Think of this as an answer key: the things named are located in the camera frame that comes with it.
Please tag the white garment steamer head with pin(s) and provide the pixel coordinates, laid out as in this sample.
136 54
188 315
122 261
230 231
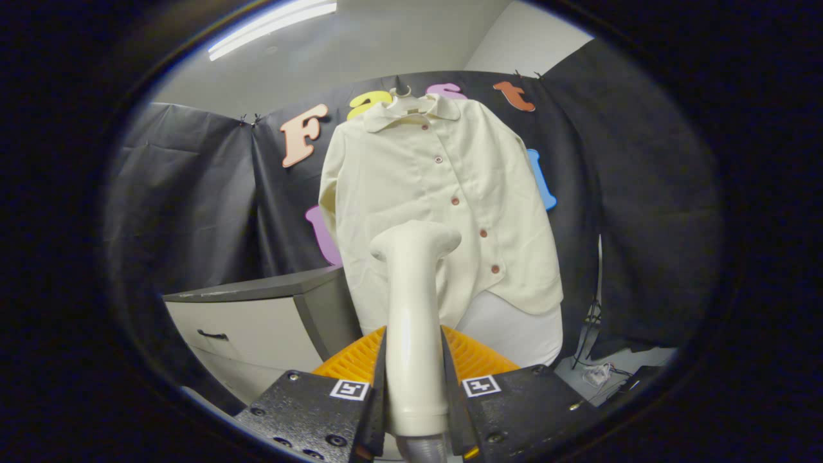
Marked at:
411 334

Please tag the black backdrop cloth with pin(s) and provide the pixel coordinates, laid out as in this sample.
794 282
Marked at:
643 193

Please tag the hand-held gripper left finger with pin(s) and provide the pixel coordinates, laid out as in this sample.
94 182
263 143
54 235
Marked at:
308 411

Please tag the thin steamer stand pole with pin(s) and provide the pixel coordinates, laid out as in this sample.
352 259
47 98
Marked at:
598 270

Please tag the white cabinet with grey top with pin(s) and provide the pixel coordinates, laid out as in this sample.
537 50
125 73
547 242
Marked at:
257 328

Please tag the ceiling light panel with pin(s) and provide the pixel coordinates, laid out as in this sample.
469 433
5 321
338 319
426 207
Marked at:
270 26

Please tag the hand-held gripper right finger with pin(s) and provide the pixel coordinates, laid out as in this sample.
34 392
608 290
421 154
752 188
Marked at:
514 411

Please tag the cream button-up shirt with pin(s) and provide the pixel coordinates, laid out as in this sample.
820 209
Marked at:
411 180

